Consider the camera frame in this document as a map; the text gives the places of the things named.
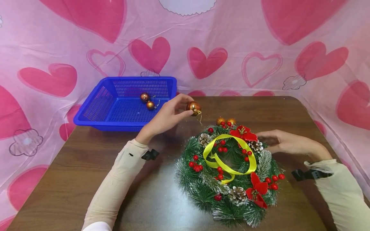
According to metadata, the person's left hand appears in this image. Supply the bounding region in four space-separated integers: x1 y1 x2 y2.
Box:
135 94 195 145

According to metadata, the person's right hand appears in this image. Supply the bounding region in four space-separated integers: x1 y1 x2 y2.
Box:
256 129 333 163

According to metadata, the green Christmas wreath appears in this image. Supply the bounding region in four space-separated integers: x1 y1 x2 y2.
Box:
174 122 286 228

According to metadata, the yellow ribbon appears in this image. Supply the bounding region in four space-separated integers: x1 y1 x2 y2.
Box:
202 134 257 185

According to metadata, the black wrist band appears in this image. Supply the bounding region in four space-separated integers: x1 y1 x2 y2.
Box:
291 169 333 182
141 149 160 161

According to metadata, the blue plastic basket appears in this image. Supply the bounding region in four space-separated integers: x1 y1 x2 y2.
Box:
73 76 177 132

